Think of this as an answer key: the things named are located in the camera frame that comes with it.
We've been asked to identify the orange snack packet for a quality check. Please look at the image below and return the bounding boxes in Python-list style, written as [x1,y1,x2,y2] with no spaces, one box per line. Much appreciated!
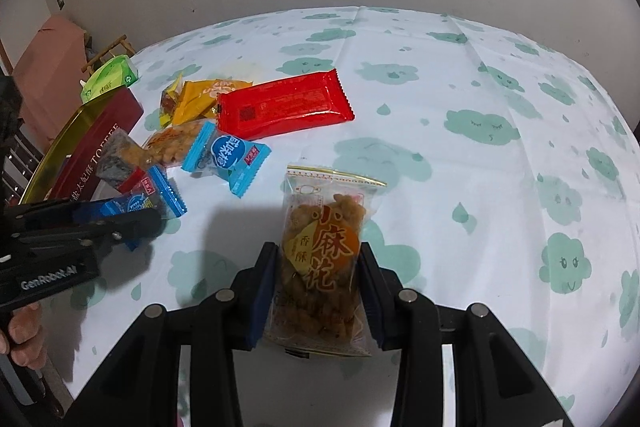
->
[172,78,253,125]

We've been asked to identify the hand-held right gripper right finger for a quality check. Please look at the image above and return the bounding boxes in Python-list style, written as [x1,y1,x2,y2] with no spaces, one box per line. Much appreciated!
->
[357,241,576,427]

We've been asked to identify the person's left hand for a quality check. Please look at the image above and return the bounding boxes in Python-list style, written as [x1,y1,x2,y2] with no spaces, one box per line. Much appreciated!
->
[0,304,44,370]

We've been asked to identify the blue candy packet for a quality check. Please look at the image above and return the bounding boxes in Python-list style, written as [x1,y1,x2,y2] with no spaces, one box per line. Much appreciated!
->
[97,192,161,253]
[181,122,272,198]
[131,165,189,219]

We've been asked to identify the clear fried dough twist packet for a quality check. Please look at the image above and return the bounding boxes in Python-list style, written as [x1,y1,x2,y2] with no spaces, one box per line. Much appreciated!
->
[263,164,388,358]

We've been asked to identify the pink cloth cover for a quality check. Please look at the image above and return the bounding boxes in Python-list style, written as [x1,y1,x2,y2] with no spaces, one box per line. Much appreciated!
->
[12,14,88,142]

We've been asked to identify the grey speckled packet red label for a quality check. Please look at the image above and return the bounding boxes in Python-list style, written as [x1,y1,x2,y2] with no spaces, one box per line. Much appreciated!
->
[95,129,161,198]

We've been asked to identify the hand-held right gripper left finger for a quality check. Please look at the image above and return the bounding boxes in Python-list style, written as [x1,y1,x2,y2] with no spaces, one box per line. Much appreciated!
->
[70,242,280,427]

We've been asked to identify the cloud printed tablecloth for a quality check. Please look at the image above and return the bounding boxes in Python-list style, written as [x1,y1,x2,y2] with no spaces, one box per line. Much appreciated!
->
[37,6,633,427]

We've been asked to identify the small yellow snack packet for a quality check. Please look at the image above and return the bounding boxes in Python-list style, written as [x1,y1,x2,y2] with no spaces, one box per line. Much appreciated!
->
[159,74,183,130]

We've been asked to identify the red snack packet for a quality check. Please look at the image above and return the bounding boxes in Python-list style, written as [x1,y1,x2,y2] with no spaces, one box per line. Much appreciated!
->
[216,69,356,140]

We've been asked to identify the gold tin box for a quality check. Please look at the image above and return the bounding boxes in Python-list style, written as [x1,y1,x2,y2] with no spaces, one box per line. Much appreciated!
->
[17,99,146,208]

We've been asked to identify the dark wooden furniture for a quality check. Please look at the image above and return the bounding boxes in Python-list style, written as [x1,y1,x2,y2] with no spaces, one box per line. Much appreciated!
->
[7,124,47,205]

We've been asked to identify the bamboo chair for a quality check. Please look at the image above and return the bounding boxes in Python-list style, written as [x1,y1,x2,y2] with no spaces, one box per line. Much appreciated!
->
[80,34,137,72]

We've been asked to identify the green tissue pack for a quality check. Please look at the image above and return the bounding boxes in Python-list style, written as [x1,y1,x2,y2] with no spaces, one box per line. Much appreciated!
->
[80,55,140,104]

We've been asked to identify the clear fried snack packet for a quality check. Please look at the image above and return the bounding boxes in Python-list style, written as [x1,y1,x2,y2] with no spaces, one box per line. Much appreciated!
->
[142,119,208,168]

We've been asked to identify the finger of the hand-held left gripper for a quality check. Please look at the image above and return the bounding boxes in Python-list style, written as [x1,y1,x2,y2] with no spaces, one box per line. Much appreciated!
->
[17,199,108,228]
[30,209,164,258]

